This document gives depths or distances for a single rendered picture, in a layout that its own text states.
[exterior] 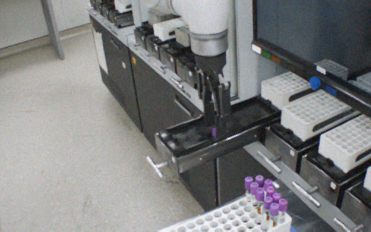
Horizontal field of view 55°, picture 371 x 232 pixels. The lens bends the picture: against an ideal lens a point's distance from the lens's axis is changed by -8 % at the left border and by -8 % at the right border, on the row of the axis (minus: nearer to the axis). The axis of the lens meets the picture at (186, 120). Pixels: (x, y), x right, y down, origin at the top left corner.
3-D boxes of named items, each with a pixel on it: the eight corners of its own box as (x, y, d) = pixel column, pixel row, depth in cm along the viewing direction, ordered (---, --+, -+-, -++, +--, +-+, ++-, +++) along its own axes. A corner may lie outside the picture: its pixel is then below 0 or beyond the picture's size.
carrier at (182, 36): (193, 48, 152) (192, 34, 149) (189, 49, 152) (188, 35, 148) (180, 40, 161) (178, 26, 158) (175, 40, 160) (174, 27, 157)
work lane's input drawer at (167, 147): (327, 87, 136) (329, 64, 131) (355, 102, 125) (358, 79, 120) (143, 158, 110) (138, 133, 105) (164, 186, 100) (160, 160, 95)
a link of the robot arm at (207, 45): (214, 19, 94) (215, 41, 97) (182, 27, 90) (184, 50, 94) (235, 29, 87) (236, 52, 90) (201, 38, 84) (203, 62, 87)
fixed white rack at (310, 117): (349, 96, 116) (352, 78, 113) (373, 110, 109) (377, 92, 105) (279, 127, 106) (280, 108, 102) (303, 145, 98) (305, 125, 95)
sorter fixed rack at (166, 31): (210, 23, 181) (210, 10, 178) (222, 28, 174) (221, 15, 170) (154, 37, 171) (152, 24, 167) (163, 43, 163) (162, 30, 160)
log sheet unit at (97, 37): (99, 65, 285) (90, 20, 266) (110, 78, 265) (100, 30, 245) (96, 66, 285) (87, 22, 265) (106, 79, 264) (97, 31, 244)
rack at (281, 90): (325, 74, 129) (327, 58, 126) (347, 86, 122) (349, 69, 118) (259, 99, 119) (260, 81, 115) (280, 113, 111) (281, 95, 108)
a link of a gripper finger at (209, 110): (204, 106, 102) (202, 105, 103) (206, 128, 106) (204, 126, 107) (214, 102, 103) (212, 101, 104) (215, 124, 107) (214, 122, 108)
